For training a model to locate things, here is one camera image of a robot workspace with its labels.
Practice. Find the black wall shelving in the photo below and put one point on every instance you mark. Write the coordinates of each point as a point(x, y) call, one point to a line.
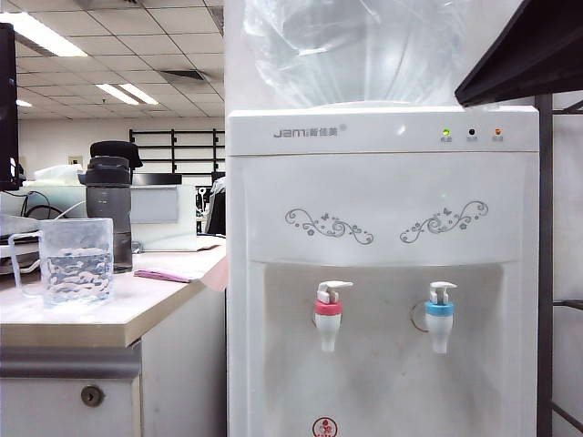
point(173, 145)

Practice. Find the small ceiling light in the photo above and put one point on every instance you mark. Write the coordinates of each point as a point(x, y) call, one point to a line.
point(23, 103)

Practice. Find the wall socket plate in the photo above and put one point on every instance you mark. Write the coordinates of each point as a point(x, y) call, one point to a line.
point(76, 160)

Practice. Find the white desk drawer cabinet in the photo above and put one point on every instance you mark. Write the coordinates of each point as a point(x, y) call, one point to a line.
point(182, 364)

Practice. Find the grey laptop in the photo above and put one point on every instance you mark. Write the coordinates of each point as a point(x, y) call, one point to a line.
point(18, 225)

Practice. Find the red hot water tap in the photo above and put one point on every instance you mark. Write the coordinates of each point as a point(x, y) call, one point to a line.
point(329, 314)

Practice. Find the black metal rack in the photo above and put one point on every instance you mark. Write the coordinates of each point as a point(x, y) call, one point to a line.
point(545, 273)

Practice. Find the white desk partition box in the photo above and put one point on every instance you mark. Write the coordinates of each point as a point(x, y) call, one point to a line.
point(184, 227)

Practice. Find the white laptop stand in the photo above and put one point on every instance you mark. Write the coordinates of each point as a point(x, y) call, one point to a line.
point(18, 261)

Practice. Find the black computer monitor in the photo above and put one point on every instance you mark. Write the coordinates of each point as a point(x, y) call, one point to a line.
point(7, 114)

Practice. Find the white tissue box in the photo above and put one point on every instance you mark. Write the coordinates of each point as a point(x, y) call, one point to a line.
point(57, 175)

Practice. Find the black flat screen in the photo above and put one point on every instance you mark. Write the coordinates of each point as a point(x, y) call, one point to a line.
point(157, 179)

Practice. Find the clear plastic mug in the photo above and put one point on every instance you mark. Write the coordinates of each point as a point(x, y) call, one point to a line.
point(77, 264)

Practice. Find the dark grey sports bottle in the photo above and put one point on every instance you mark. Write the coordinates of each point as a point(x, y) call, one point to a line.
point(109, 196)

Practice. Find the pink paper sheet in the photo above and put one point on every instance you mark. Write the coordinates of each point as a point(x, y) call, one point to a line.
point(166, 274)

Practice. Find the plastic-wrapped water jug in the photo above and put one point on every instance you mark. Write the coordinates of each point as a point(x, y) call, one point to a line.
point(355, 54)

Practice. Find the ceiling air vent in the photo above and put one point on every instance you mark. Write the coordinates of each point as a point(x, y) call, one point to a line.
point(185, 76)

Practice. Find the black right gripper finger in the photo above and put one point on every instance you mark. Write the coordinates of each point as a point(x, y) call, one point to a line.
point(537, 54)

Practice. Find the blue cold water tap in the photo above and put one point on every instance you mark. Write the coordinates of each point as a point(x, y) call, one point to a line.
point(441, 314)

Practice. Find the long ceiling light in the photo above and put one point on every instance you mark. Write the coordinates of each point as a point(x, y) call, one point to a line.
point(41, 36)

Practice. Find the white water dispenser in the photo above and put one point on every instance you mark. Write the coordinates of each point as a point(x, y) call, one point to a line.
point(401, 182)

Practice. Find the black chair headrest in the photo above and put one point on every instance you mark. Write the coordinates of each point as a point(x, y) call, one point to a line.
point(116, 149)

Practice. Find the office chair with jacket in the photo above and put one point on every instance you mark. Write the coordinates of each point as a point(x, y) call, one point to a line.
point(217, 209)

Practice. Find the double tube ceiling light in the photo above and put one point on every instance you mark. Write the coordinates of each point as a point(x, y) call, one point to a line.
point(116, 93)

